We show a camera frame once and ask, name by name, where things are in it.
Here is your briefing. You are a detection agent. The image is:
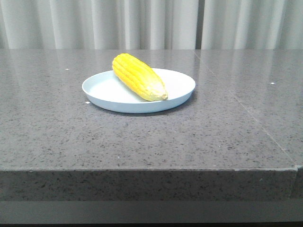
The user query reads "yellow corn cob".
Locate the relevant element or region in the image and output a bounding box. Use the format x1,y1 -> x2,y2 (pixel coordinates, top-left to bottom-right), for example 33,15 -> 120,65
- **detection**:
112,53 -> 168,101

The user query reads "light blue round plate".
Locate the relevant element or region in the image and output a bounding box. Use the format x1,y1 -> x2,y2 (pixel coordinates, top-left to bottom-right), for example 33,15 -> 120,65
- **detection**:
82,68 -> 196,114

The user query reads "white pleated curtain right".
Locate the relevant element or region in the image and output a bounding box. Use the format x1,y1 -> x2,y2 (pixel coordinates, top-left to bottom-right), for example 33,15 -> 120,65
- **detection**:
201,0 -> 303,50

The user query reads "white pleated curtain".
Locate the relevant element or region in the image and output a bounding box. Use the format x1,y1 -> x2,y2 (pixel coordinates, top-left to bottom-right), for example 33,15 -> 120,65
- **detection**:
201,0 -> 303,50
0,0 -> 200,50

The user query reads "white pleated curtain left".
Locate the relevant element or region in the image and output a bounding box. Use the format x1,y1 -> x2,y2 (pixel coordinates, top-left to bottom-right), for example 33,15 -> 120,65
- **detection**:
0,0 -> 200,50

